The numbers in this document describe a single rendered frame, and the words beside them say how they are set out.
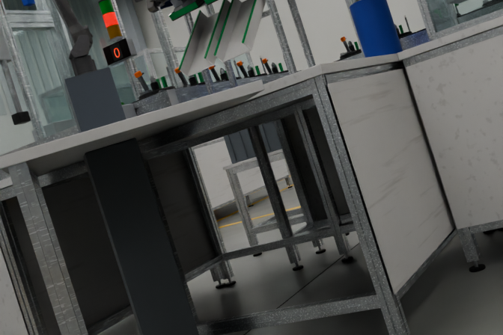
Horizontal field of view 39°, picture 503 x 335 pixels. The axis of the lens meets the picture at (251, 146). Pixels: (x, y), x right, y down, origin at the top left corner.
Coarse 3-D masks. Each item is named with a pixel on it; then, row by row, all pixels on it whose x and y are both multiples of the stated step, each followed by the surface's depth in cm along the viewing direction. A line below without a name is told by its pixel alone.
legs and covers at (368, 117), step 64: (192, 128) 229; (384, 128) 234; (0, 192) 274; (64, 192) 313; (192, 192) 393; (320, 192) 358; (384, 192) 219; (64, 256) 303; (192, 256) 377; (384, 256) 205; (256, 320) 228
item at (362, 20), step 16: (368, 0) 294; (384, 0) 297; (352, 16) 303; (368, 16) 295; (384, 16) 295; (368, 32) 296; (384, 32) 294; (368, 48) 298; (384, 48) 294; (400, 48) 298
